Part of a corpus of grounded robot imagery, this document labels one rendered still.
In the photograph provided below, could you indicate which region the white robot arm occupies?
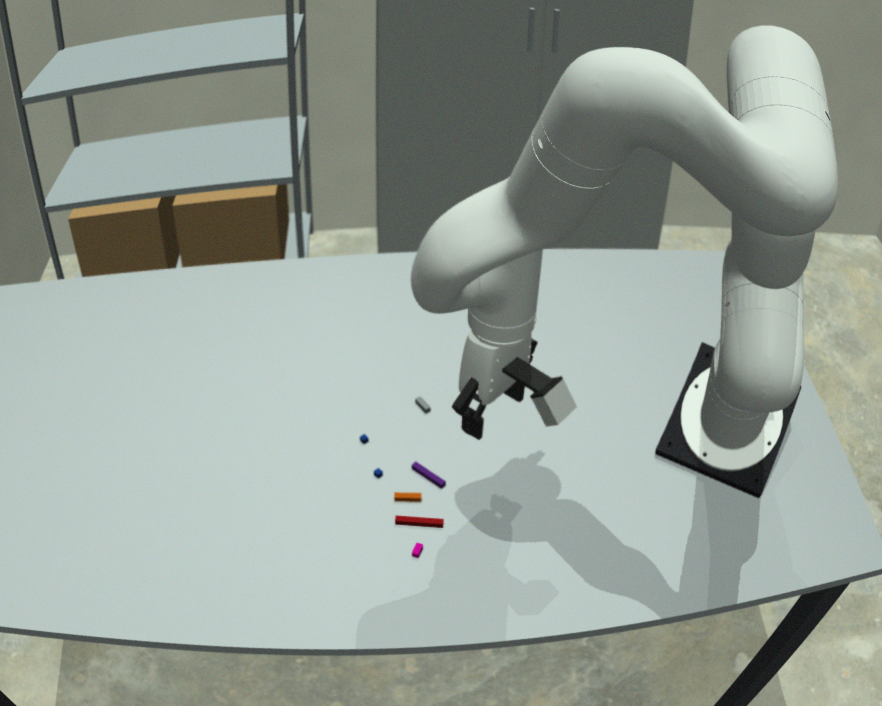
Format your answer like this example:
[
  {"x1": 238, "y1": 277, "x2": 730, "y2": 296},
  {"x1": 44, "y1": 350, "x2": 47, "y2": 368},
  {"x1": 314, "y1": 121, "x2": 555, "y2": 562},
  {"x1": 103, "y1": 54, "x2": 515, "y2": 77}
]
[{"x1": 411, "y1": 26, "x2": 838, "y2": 471}]

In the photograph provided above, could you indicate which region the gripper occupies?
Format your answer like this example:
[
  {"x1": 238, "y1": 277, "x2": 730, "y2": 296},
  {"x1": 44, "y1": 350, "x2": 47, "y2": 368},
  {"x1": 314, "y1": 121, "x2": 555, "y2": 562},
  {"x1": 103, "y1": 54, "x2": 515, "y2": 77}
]
[{"x1": 452, "y1": 329, "x2": 538, "y2": 440}]

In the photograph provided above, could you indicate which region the red rod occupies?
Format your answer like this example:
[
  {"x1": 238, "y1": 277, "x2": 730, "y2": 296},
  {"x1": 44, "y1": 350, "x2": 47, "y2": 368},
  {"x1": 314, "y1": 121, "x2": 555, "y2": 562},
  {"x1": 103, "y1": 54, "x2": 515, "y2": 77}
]
[{"x1": 395, "y1": 515, "x2": 444, "y2": 528}]

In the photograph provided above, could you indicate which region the purple rod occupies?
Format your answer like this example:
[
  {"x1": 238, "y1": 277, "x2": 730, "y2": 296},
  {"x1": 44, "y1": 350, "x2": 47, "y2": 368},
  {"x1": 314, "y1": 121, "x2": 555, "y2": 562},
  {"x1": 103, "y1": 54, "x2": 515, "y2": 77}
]
[{"x1": 411, "y1": 461, "x2": 446, "y2": 489}]

